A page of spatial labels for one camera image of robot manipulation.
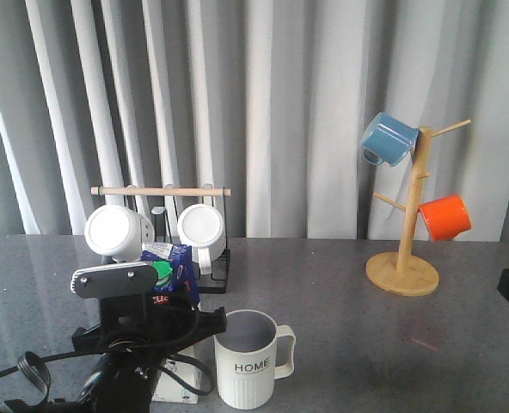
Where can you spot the white ribbed mug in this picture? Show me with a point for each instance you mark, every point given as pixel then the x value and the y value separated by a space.
pixel 202 227

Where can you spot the blue enamel mug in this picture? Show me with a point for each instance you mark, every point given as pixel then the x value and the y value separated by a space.
pixel 388 140

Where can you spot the black wire mug rack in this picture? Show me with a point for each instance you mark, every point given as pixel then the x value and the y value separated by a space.
pixel 217 281

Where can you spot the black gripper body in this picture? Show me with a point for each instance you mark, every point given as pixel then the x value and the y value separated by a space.
pixel 162 322

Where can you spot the cream HOME mug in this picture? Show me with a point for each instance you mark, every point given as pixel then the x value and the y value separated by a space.
pixel 250 356

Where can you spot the grey pleated curtain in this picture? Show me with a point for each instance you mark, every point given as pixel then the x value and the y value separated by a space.
pixel 267 98

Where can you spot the wooden mug tree stand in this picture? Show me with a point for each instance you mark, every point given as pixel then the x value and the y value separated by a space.
pixel 401 272

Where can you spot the grey gripper camera box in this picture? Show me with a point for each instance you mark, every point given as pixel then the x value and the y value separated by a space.
pixel 114 280

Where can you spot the orange enamel mug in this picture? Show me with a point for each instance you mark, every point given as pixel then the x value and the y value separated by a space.
pixel 445 218

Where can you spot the blue white milk carton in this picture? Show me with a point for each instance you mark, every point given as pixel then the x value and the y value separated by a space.
pixel 174 265

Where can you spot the white smiley face mug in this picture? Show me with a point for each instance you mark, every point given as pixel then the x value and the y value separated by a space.
pixel 118 232

